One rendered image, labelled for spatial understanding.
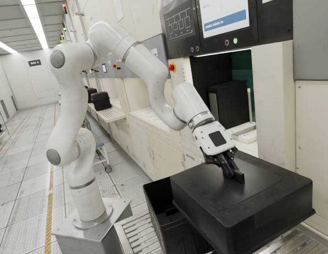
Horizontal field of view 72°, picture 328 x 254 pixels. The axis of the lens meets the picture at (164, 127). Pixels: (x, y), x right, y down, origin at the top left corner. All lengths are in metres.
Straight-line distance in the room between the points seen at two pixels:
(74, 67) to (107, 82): 3.45
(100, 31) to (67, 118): 0.36
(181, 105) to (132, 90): 2.11
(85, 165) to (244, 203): 0.72
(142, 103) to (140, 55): 2.14
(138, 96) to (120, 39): 2.10
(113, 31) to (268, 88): 0.54
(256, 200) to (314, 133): 0.33
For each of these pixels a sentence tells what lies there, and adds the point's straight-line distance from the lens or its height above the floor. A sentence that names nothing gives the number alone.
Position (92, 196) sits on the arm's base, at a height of 0.89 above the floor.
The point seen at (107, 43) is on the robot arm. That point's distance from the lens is 0.80.
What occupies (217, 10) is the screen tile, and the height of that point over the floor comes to 1.56.
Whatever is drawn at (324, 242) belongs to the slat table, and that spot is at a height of 0.76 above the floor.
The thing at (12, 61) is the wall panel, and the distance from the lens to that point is 14.67.
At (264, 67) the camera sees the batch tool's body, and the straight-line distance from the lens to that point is 0.83.
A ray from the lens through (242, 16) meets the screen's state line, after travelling 0.96.
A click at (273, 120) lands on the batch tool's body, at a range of 0.85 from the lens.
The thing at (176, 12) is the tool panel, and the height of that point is 1.63.
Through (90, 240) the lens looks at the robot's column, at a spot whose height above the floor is 0.76.
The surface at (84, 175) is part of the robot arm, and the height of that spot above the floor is 1.00.
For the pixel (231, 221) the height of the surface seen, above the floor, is 1.06.
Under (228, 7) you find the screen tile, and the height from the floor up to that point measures 1.55.
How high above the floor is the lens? 1.42
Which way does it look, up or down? 17 degrees down
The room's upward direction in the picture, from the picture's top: 11 degrees counter-clockwise
